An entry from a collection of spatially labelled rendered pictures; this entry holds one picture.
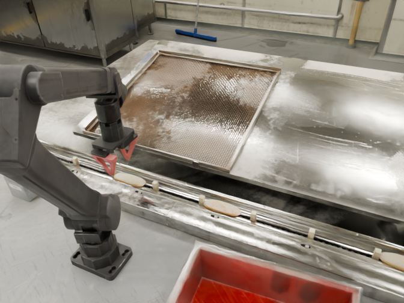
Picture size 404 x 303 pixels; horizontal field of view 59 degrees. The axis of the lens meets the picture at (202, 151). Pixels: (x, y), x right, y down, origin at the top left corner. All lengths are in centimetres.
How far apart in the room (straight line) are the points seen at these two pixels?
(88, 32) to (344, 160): 311
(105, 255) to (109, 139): 28
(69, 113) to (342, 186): 101
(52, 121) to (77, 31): 248
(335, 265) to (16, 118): 66
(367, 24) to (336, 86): 323
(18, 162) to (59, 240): 52
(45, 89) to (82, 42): 339
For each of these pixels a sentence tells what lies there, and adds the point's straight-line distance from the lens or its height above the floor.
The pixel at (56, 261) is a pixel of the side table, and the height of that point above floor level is 82.
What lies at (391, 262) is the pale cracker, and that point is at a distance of 89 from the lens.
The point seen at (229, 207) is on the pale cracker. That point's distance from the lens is 91.
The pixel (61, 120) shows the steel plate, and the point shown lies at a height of 82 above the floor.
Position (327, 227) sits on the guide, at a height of 86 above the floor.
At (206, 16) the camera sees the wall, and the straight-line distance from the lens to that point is 493.
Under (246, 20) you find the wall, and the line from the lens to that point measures 474.
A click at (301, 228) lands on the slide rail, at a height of 85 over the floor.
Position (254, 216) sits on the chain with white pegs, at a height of 86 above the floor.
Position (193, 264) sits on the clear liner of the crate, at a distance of 73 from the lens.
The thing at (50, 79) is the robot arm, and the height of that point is 132.
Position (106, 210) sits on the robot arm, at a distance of 75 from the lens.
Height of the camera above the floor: 151
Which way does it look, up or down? 37 degrees down
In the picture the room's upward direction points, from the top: 2 degrees counter-clockwise
